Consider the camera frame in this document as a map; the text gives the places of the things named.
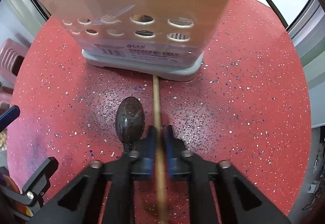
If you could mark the bamboo chopstick three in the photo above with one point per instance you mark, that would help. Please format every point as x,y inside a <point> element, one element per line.
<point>160,177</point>

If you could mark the dark spoon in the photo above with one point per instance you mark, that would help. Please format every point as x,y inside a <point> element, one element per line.
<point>129,122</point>

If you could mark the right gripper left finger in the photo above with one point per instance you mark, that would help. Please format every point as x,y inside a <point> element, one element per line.
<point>103,192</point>

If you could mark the beige utensil holder caddy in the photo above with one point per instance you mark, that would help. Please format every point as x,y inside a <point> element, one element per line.
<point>166,38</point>

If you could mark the pink plastic stool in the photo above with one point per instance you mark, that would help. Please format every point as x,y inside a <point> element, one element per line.
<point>12,56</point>

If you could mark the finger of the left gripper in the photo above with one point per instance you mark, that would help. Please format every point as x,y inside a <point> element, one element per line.
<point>8,117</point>
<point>39,183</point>

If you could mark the left human hand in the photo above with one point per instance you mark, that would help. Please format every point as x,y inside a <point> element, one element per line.
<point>3,140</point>

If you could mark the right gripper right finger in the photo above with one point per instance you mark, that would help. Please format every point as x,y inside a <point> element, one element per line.
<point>218,192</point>

